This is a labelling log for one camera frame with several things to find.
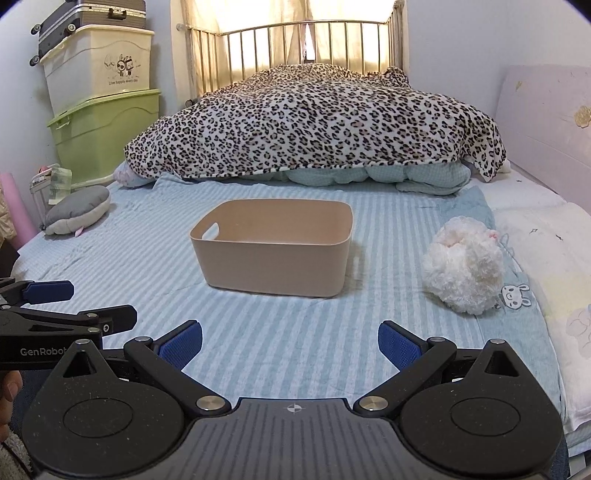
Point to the grey plush toy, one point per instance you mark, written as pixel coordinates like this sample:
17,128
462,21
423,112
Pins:
78,210

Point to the clear plastic bag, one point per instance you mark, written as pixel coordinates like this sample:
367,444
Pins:
60,184

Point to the cream plastic storage box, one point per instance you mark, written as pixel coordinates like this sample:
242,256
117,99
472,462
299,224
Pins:
83,69

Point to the beige curtain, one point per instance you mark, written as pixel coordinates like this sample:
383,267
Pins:
272,14

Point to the pink floral pillow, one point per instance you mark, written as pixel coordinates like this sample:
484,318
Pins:
122,175

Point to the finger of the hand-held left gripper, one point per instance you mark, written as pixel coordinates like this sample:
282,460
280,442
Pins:
111,316
48,290

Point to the person's left hand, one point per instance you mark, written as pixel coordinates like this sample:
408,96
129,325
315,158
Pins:
9,397

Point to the leopard print blanket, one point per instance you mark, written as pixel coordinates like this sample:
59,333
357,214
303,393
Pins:
300,124

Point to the green plastic storage box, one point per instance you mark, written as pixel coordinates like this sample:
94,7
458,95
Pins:
101,138

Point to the pink padded headboard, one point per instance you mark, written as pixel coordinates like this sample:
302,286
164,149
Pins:
540,129

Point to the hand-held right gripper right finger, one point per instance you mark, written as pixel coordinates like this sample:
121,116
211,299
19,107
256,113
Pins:
397,344

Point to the gold metal bed rail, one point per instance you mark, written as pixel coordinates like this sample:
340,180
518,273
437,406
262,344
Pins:
258,50

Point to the beige plastic storage bin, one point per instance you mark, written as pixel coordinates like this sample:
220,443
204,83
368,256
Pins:
277,263

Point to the grey hard suitcase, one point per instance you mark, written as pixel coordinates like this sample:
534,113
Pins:
92,18

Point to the blue striped bed sheet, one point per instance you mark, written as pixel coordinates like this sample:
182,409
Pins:
138,277

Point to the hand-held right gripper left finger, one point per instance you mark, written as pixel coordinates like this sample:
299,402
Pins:
182,344

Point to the white fluffy plush toy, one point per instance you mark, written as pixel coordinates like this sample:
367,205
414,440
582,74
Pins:
461,267

